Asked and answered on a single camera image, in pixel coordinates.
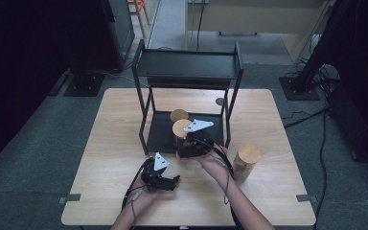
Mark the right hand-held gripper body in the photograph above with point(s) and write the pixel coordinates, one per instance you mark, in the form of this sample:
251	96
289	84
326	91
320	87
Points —
199	143

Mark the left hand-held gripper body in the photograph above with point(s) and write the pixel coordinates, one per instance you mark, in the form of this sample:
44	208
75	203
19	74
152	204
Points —
151	180

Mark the glass jar with reddish contents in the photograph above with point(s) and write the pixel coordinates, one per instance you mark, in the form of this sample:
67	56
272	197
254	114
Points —
179	127

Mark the glass jar with wooden lid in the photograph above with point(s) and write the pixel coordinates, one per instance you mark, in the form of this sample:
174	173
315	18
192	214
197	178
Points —
178	114

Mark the glass jar with pale contents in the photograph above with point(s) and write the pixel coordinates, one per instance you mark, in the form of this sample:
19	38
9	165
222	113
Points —
249	154

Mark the black metal two-tier rack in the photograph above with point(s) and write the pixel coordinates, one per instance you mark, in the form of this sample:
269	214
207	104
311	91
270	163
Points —
185	64

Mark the person's left hand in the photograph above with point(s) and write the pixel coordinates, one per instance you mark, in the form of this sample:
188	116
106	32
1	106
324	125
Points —
145	198

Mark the person's right hand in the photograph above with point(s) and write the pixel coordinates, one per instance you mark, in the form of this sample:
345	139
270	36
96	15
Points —
215	159

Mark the round grey table grommet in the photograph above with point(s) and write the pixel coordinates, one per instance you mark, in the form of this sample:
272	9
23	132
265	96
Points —
219	102

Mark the grey tape strip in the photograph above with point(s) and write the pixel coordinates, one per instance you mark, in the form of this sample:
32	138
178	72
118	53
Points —
70	198
306	198

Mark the dark cabinet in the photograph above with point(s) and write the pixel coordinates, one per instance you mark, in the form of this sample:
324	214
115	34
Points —
121	32

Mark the beige desk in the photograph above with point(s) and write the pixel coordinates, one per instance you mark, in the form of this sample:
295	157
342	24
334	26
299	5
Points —
252	16

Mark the orange wooden chair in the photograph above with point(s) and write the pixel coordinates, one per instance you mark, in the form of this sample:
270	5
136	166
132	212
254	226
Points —
139	9

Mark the black equipment box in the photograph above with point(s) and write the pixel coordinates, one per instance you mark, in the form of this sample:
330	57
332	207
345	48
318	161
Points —
354	121

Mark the black slanted stand pole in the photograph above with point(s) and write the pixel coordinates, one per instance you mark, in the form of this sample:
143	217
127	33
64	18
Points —
326	44

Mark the black stand base plate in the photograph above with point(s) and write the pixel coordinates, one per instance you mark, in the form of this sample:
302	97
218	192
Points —
299	89
84	84

